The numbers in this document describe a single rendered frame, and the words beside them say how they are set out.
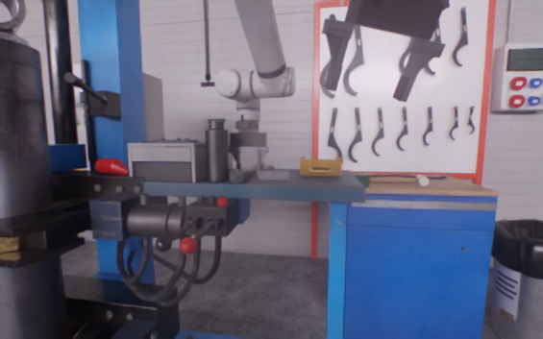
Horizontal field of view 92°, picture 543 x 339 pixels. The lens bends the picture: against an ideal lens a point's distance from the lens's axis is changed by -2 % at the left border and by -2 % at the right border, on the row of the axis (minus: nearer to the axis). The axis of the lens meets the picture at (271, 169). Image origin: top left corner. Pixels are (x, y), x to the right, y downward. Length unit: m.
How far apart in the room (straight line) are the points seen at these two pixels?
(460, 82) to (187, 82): 2.50
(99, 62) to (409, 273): 1.77
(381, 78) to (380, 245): 1.60
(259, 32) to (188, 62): 2.30
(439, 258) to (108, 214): 1.50
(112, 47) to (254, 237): 2.14
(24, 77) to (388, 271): 1.68
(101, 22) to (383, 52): 2.15
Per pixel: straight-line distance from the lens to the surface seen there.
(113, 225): 0.92
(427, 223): 1.60
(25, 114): 1.02
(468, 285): 1.81
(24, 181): 1.02
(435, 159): 2.80
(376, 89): 2.67
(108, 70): 1.36
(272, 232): 2.83
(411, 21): 0.50
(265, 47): 0.75
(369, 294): 1.69
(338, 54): 0.47
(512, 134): 3.12
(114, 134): 1.32
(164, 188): 0.96
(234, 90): 0.84
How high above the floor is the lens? 1.21
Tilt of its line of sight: 7 degrees down
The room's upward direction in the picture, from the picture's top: straight up
